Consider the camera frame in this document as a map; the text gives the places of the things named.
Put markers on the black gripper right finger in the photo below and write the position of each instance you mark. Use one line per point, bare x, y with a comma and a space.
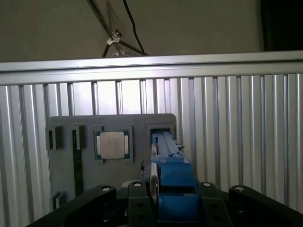
260, 208

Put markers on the dark RAM stick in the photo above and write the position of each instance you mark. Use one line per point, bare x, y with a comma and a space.
78, 165

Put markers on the grey parts rack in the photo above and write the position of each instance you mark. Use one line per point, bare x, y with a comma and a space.
113, 172

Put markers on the hard disk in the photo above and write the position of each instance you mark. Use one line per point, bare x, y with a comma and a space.
177, 179

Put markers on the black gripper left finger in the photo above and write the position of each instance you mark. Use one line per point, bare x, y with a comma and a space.
94, 205

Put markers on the metal tripod legs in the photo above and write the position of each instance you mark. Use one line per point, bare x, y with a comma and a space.
113, 37

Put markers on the black upright post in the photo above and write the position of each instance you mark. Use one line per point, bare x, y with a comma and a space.
284, 23

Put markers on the silver CPU chip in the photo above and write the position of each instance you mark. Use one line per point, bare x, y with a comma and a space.
112, 145

